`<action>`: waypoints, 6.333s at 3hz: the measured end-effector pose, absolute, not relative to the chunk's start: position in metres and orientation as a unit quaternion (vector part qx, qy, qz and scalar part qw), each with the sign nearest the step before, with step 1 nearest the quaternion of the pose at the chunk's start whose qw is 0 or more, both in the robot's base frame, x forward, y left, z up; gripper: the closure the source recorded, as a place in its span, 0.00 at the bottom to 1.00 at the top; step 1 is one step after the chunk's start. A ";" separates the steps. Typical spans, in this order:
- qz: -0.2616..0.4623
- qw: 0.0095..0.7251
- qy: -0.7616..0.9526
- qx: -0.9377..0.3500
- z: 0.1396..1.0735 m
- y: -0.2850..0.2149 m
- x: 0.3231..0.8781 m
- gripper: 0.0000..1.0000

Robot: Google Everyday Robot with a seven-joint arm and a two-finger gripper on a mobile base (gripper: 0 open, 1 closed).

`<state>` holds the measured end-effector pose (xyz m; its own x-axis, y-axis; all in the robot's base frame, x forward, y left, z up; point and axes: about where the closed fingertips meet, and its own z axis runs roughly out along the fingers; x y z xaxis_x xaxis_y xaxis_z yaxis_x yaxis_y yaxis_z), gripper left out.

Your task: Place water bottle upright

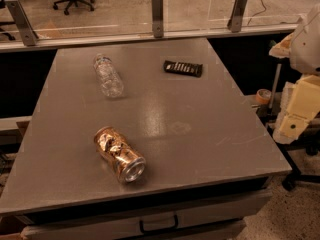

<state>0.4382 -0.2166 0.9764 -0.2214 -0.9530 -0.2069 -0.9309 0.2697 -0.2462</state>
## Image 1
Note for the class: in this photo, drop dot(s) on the clear plastic water bottle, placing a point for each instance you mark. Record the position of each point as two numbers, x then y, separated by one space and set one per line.
110 82

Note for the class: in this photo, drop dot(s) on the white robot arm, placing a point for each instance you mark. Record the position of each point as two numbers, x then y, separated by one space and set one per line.
302 47

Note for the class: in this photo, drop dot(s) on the roll of tan tape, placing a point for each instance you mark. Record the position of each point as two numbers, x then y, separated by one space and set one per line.
263 96

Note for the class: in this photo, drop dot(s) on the grey table drawer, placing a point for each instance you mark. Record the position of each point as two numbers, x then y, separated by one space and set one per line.
219 219

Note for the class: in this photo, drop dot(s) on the crushed gold soda can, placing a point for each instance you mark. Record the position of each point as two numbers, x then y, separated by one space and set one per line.
126 163

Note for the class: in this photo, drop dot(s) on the green handled pole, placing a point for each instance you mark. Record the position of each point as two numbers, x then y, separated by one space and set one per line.
276 78

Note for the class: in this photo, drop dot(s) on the right metal rail bracket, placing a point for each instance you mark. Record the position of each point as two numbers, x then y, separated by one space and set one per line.
236 18

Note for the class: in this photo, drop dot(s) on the black drawer handle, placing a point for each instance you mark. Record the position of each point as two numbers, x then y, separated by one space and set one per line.
158 224

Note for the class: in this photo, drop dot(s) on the metal guard rail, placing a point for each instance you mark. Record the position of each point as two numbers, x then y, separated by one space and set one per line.
48 44

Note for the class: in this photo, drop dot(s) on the left metal rail bracket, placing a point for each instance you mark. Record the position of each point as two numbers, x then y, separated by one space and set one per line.
27 34

